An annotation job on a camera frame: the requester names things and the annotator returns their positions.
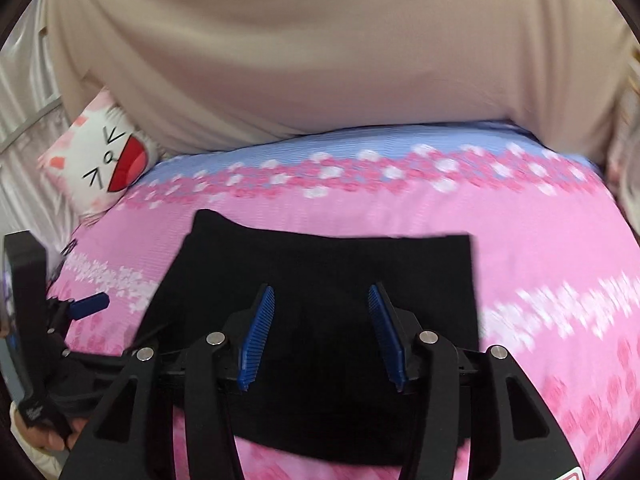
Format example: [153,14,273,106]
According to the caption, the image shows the left hand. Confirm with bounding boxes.
[13,411,88,452]

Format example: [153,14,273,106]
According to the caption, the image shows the white cat face pillow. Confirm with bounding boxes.
[38,89,163,224]

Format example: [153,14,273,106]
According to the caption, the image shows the black pants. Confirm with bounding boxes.
[134,210,480,466]

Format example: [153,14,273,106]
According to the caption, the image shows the pink rose bed sheet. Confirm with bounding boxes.
[51,122,639,479]

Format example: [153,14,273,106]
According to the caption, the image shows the beige fabric headboard cover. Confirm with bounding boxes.
[46,0,637,162]

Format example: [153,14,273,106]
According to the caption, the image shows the silver satin curtain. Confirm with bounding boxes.
[1,0,78,255]

